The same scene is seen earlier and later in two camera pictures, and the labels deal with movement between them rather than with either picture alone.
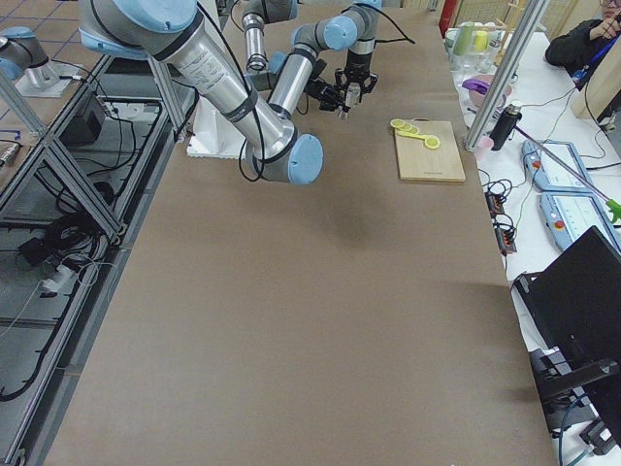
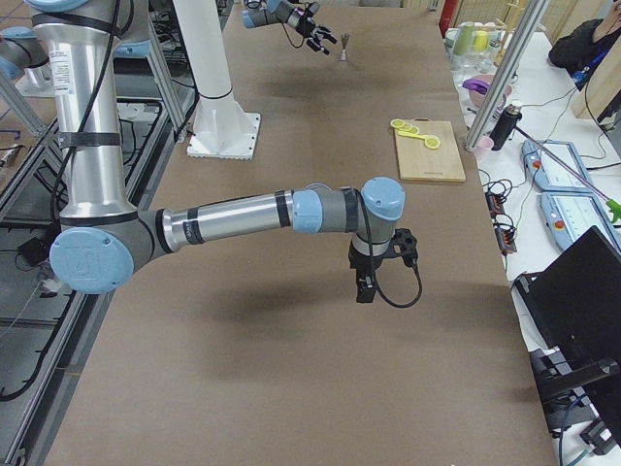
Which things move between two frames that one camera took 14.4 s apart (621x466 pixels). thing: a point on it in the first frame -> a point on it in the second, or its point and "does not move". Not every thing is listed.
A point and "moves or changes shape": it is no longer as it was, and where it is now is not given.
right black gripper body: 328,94 -> 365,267
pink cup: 485,142 does not move
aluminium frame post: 506,73 does not move
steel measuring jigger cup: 353,94 moves or changes shape
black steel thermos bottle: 504,126 does not move
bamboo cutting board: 418,162 does not move
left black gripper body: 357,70 -> 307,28
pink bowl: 477,99 does not move
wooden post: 602,87 does not move
